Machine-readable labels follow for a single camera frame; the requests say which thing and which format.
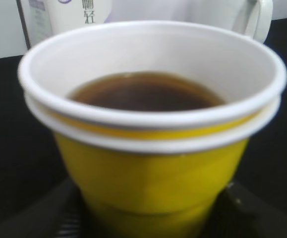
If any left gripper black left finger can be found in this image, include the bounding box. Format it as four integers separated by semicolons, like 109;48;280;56
0;179;84;238

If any white mug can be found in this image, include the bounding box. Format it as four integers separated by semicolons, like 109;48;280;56
186;0;273;43

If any blueberry milk carton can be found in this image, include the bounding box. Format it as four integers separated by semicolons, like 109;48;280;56
16;0;113;49

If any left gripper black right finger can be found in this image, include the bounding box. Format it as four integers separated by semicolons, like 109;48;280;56
214;180;287;238

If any yellow plastic cup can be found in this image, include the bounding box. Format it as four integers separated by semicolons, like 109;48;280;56
18;21;287;238

